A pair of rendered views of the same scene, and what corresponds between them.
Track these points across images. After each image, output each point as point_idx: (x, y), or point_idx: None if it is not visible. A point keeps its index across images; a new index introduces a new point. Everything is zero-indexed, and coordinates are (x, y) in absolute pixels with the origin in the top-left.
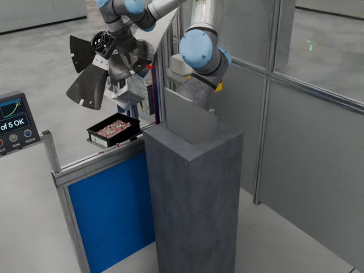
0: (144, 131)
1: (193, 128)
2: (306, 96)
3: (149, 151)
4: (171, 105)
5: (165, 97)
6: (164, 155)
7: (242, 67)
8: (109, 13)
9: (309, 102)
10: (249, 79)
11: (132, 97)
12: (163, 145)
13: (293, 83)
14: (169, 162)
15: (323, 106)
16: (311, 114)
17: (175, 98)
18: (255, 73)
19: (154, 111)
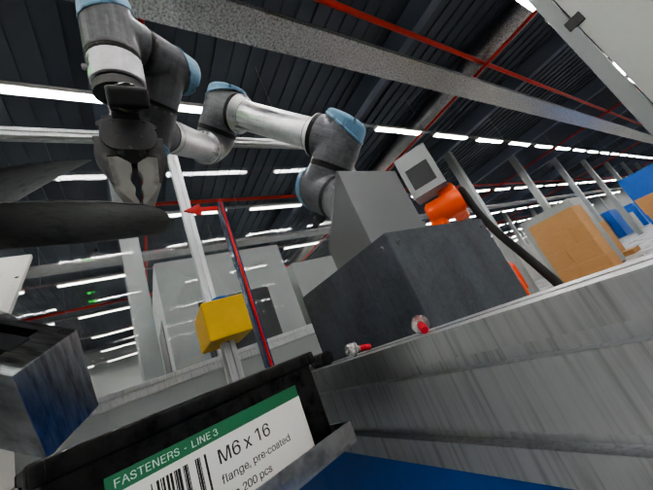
0: (388, 232)
1: (416, 210)
2: (294, 344)
3: (426, 281)
4: (364, 195)
5: (346, 188)
6: (453, 250)
7: (166, 384)
8: (136, 33)
9: (300, 350)
10: (191, 396)
11: (65, 394)
12: (440, 227)
13: (271, 340)
14: (467, 257)
15: (317, 340)
16: None
17: (367, 178)
18: (202, 372)
19: (257, 318)
